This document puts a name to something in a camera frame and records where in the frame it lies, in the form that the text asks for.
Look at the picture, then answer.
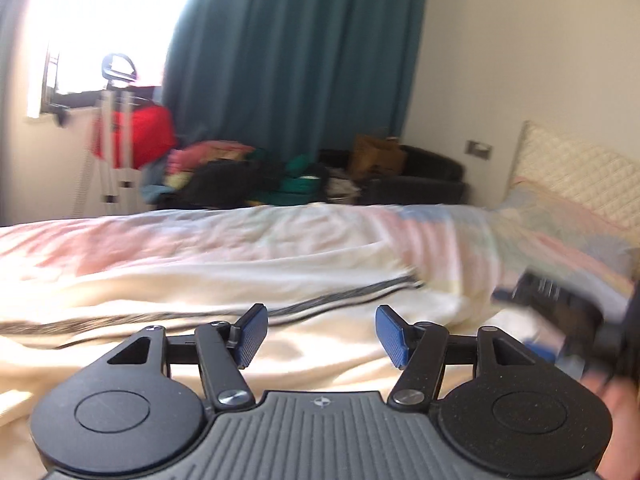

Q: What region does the pile of clothes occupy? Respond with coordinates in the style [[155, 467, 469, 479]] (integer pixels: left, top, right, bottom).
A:
[[142, 141, 360, 209]]

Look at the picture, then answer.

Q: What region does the right hand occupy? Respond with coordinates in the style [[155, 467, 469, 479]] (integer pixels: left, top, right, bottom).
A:
[[582, 373, 640, 480]]

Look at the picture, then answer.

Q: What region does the pastel pillow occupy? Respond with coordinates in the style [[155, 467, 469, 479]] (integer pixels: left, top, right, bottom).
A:
[[490, 181, 639, 313]]

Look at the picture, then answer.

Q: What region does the pastel bed sheet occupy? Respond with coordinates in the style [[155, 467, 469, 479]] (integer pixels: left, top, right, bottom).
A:
[[1, 204, 556, 296]]

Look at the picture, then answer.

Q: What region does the quilted cream headboard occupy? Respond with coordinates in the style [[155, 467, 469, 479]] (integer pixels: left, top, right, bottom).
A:
[[509, 120, 639, 233]]

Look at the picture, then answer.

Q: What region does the black armchair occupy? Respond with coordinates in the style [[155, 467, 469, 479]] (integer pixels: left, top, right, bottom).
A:
[[319, 144, 469, 206]]

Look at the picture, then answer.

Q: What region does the brown paper bag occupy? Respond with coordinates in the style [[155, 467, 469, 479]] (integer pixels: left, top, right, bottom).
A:
[[347, 134, 407, 181]]

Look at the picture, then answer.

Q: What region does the garment steamer stand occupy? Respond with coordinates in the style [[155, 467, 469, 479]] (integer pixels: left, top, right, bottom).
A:
[[72, 53, 145, 217]]

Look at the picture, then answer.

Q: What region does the red bag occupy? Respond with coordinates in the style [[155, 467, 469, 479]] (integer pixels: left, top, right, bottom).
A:
[[92, 104, 177, 170]]

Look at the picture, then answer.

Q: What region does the teal right curtain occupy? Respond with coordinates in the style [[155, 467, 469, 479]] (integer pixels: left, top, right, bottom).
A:
[[163, 0, 425, 159]]

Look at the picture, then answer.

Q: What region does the wall socket plate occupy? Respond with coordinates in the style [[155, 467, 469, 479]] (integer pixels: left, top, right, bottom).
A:
[[464, 140, 492, 160]]

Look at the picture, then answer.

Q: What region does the window frame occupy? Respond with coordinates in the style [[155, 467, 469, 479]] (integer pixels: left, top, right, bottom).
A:
[[24, 49, 166, 118]]

